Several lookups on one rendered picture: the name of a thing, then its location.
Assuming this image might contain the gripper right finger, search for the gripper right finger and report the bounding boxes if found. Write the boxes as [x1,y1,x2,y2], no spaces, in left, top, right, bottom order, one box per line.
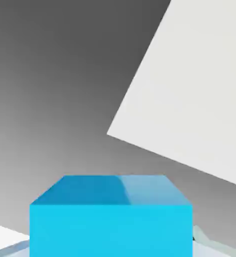
[192,224,236,257]

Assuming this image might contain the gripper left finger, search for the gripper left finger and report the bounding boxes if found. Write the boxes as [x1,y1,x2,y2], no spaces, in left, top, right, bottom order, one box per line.
[0,221,30,257]

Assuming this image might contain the small cyan cube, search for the small cyan cube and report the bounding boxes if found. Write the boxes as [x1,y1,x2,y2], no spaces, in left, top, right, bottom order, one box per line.
[29,175,193,257]

